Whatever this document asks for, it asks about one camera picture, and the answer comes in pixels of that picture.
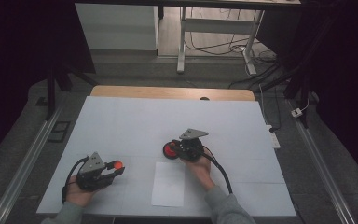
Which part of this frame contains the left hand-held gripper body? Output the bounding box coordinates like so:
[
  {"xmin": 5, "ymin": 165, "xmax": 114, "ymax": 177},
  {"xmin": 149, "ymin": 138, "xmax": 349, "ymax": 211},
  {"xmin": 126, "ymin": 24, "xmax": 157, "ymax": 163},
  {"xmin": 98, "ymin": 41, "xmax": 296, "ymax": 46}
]
[{"xmin": 75, "ymin": 151, "xmax": 119, "ymax": 191}]

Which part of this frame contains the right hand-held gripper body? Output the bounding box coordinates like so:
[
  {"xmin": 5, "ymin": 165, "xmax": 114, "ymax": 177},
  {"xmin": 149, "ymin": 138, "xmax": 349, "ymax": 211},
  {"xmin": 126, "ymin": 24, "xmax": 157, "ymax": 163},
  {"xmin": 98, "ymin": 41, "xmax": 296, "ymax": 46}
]
[{"xmin": 171, "ymin": 128, "xmax": 210, "ymax": 162}]

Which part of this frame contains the round red ink pad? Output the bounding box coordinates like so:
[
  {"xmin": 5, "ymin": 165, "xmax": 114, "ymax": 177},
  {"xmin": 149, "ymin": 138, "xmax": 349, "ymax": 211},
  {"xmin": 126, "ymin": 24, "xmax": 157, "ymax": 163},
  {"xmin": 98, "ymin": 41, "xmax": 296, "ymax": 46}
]
[{"xmin": 162, "ymin": 141, "xmax": 181, "ymax": 161}]

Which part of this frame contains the person's left hand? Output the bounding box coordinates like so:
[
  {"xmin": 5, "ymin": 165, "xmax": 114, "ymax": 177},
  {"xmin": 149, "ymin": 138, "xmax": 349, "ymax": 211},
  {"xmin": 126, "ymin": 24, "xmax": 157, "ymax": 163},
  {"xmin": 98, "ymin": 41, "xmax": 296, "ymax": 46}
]
[{"xmin": 64, "ymin": 175, "xmax": 103, "ymax": 209}]

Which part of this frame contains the person's right hand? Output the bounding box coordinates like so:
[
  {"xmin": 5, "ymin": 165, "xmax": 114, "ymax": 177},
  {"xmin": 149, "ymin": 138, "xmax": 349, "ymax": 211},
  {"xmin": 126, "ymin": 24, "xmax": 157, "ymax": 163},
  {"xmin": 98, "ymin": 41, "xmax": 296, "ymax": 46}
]
[{"xmin": 180, "ymin": 147, "xmax": 216, "ymax": 191}]

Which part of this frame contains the small white paper sheet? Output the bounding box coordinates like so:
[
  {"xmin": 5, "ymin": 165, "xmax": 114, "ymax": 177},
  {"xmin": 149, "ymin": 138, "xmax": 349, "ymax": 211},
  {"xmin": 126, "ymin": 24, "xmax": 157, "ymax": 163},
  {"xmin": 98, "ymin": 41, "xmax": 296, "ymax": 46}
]
[{"xmin": 151, "ymin": 161, "xmax": 186, "ymax": 208}]

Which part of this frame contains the wooden table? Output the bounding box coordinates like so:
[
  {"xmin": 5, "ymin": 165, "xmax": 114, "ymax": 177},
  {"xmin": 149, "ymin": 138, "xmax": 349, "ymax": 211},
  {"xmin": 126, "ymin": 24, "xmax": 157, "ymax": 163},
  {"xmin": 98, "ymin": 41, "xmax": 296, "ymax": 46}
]
[{"xmin": 89, "ymin": 85, "xmax": 256, "ymax": 102}]

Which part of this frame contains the black floor plate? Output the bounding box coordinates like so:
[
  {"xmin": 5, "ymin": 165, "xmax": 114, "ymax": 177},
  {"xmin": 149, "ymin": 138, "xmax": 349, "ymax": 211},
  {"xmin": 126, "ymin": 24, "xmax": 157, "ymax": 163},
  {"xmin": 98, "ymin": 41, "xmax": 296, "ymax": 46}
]
[{"xmin": 47, "ymin": 120, "xmax": 72, "ymax": 144}]

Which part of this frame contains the white power strip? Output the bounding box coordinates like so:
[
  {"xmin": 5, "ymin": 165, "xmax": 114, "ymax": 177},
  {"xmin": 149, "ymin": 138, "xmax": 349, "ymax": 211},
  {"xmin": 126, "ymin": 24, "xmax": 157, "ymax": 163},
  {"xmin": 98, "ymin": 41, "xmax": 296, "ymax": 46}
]
[{"xmin": 265, "ymin": 124, "xmax": 282, "ymax": 149}]

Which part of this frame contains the black stand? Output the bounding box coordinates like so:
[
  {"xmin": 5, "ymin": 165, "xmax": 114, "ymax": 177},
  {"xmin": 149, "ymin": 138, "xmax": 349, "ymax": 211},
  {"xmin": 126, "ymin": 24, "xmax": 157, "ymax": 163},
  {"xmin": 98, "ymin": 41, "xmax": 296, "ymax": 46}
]
[
  {"xmin": 45, "ymin": 62, "xmax": 100, "ymax": 121},
  {"xmin": 260, "ymin": 8, "xmax": 338, "ymax": 129}
]

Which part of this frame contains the white cabinet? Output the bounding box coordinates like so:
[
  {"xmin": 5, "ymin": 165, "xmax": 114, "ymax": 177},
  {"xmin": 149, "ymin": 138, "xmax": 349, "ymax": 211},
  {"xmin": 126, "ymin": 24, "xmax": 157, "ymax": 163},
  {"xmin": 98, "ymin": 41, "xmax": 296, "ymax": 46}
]
[{"xmin": 75, "ymin": 3, "xmax": 159, "ymax": 51}]

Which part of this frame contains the dark curtain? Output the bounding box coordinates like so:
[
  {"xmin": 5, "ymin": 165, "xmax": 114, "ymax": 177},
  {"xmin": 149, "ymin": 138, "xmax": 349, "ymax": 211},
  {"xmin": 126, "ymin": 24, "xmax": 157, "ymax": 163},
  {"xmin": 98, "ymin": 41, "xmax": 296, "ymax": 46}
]
[
  {"xmin": 0, "ymin": 0, "xmax": 96, "ymax": 171},
  {"xmin": 301, "ymin": 0, "xmax": 358, "ymax": 188}
]

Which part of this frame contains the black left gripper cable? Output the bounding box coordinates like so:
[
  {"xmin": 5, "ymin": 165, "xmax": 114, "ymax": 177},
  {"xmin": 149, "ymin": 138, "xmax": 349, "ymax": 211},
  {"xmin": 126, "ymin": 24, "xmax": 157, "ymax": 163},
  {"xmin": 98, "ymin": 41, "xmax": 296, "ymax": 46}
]
[{"xmin": 61, "ymin": 155, "xmax": 90, "ymax": 204}]

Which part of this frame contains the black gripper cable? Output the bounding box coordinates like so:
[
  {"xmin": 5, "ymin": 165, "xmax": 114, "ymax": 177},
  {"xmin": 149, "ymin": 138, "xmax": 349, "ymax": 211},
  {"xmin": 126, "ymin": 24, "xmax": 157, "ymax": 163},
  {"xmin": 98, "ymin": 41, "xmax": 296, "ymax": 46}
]
[
  {"xmin": 61, "ymin": 155, "xmax": 90, "ymax": 204},
  {"xmin": 202, "ymin": 146, "xmax": 234, "ymax": 195}
]

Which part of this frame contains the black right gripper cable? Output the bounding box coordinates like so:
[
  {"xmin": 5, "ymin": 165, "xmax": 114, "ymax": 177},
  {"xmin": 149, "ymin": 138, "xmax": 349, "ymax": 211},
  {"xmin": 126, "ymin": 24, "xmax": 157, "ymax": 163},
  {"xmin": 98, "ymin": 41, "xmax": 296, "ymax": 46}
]
[{"xmin": 202, "ymin": 146, "xmax": 234, "ymax": 195}]

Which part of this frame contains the aluminium rail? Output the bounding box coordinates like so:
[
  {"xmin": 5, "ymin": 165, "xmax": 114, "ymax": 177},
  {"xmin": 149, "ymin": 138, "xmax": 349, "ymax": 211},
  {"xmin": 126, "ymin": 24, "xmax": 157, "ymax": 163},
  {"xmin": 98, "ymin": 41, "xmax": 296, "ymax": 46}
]
[
  {"xmin": 0, "ymin": 105, "xmax": 64, "ymax": 224},
  {"xmin": 286, "ymin": 99, "xmax": 357, "ymax": 224}
]

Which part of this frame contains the tangle of floor cables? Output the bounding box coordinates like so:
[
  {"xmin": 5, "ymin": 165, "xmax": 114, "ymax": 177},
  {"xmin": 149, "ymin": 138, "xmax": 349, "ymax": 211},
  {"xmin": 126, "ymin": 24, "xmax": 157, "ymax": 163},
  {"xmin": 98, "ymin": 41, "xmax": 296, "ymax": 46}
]
[{"xmin": 185, "ymin": 7, "xmax": 282, "ymax": 90}]

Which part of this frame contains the white adapter with cable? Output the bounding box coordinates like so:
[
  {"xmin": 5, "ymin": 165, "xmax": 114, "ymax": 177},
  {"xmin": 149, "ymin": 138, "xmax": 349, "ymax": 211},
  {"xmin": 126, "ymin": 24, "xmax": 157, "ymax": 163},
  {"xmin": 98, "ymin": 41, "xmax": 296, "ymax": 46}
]
[{"xmin": 290, "ymin": 99, "xmax": 311, "ymax": 119}]

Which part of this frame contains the white desk frame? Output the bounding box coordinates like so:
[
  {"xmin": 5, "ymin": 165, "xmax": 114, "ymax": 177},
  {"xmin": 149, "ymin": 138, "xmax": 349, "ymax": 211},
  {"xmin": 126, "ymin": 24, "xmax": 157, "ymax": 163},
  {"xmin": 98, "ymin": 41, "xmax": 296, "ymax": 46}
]
[{"xmin": 176, "ymin": 6, "xmax": 266, "ymax": 77}]

